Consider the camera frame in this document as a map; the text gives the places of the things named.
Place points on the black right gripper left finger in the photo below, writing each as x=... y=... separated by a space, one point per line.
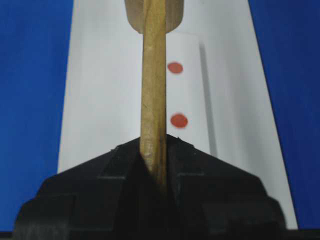
x=110 y=197

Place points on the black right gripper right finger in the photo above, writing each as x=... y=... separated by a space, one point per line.
x=214 y=200

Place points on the wooden mallet hammer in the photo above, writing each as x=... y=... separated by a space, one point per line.
x=154 y=19

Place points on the red dot mark right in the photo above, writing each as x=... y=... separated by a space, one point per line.
x=179 y=120

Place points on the red dot mark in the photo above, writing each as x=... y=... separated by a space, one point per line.
x=175 y=67
x=179 y=120

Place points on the red dot mark middle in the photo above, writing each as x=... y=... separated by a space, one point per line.
x=175 y=67

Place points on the large white foam board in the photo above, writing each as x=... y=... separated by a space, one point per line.
x=222 y=90

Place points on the blue table cloth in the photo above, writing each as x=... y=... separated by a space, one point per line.
x=34 y=51

